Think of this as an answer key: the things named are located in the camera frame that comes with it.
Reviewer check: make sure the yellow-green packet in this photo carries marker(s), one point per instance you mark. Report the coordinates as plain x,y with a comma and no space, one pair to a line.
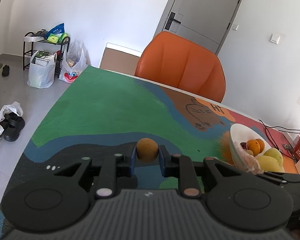
53,39

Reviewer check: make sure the green pear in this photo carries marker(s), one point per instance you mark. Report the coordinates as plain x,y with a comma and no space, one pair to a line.
275,153

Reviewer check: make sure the red lychee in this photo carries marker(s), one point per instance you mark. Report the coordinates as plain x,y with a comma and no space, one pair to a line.
243,145

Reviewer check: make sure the white-framed cork board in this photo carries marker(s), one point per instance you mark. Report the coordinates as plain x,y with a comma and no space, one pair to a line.
117,60

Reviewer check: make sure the blue bag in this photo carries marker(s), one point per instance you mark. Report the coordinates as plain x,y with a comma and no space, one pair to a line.
55,30

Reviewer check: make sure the small white wall switch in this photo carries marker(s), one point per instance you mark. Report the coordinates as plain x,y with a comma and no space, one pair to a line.
235,26

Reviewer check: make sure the large yellow pear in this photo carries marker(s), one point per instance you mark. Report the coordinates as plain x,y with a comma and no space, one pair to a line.
267,163

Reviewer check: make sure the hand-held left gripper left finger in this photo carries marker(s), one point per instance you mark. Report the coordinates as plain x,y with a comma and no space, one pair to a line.
133,162

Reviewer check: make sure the white plastic bag red print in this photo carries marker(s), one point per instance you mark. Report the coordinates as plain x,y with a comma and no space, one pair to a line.
71,72

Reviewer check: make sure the black shoe rack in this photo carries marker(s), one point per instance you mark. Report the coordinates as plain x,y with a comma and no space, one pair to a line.
27,47

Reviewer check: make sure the grey door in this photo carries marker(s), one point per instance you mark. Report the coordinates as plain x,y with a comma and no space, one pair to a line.
205,10

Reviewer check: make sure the plastic-wrapped pink food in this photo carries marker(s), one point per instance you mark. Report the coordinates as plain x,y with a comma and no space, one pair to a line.
248,161

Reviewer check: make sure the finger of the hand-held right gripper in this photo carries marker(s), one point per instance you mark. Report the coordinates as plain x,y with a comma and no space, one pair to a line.
272,179
292,177

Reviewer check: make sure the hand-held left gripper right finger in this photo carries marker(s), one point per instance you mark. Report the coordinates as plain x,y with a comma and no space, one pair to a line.
162,162

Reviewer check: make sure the white plate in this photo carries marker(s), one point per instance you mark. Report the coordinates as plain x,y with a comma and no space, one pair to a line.
240,133

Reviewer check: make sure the black clog shoe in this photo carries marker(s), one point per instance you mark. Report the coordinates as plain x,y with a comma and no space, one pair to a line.
13,130
7,118

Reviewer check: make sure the bunch of keys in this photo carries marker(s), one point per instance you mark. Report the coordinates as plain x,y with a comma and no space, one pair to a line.
286,147

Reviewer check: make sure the white light switch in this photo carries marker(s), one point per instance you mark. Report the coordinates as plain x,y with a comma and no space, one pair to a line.
274,38

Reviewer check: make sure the orange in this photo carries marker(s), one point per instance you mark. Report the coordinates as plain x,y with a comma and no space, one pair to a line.
262,145
253,147

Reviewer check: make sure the orange chair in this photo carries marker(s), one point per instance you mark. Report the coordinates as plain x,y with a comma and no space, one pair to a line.
180,65

